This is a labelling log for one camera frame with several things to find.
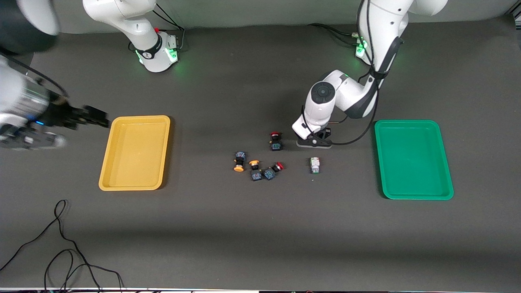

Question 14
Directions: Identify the yellow plastic tray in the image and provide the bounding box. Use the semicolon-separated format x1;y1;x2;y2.
98;115;171;191

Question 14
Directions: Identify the green plastic tray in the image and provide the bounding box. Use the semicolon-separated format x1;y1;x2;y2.
374;120;454;200

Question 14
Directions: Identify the dark grey table cloth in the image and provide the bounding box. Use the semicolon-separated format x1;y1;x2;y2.
0;16;521;290

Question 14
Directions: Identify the black arm base cable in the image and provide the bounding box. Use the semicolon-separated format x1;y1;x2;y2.
147;3;186;51
307;23;363;44

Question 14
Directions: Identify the black arm wrist cable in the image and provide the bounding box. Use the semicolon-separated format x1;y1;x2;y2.
301;0;381;146
0;53;70;100

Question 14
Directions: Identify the thin black loose cable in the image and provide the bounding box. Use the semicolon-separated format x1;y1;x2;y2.
0;199;125;291

